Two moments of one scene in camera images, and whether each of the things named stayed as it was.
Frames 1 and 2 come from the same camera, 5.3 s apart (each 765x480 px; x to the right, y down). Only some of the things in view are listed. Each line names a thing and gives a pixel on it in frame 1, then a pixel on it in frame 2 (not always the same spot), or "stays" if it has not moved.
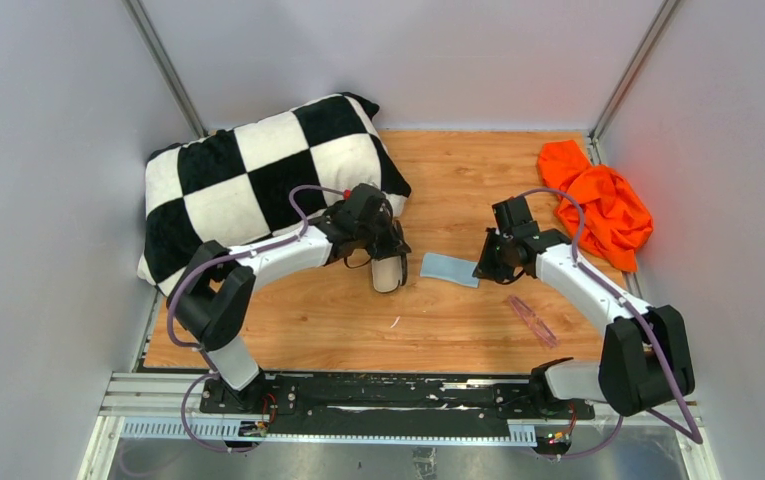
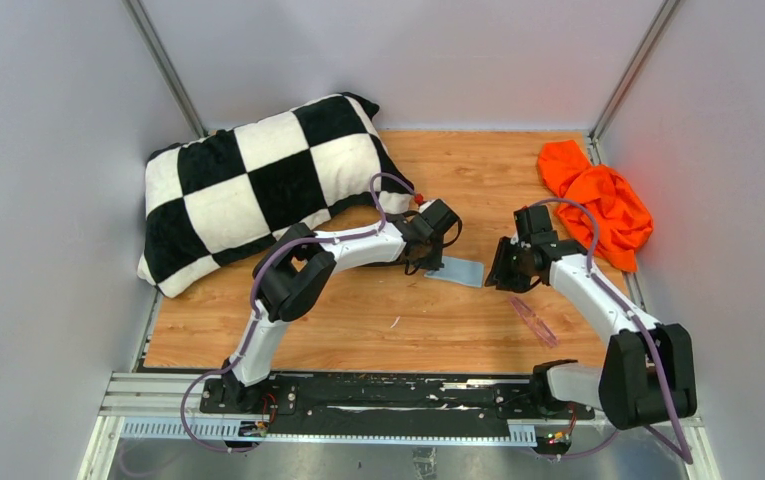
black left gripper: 392,244 to 433,262
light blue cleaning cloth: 450,269 stays
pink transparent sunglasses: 537,323 stays
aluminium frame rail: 164,61 stays
